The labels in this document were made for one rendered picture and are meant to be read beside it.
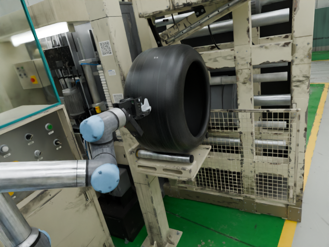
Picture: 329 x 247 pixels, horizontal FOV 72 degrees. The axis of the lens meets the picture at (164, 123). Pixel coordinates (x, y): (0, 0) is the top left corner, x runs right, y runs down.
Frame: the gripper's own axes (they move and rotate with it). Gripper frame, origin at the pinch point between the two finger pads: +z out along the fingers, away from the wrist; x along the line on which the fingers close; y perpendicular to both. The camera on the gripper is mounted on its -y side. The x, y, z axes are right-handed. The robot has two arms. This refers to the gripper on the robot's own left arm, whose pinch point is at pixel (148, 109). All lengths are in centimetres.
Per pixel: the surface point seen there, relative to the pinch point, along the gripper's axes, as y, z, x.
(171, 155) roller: -30.4, 17.2, 1.6
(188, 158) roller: -30.9, 17.0, -8.4
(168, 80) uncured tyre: 11.1, 5.8, -8.5
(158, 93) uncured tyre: 6.0, 2.3, -5.0
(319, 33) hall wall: 29, 921, -144
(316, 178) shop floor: -110, 151, -77
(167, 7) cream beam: 47, 42, 5
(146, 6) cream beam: 50, 42, 18
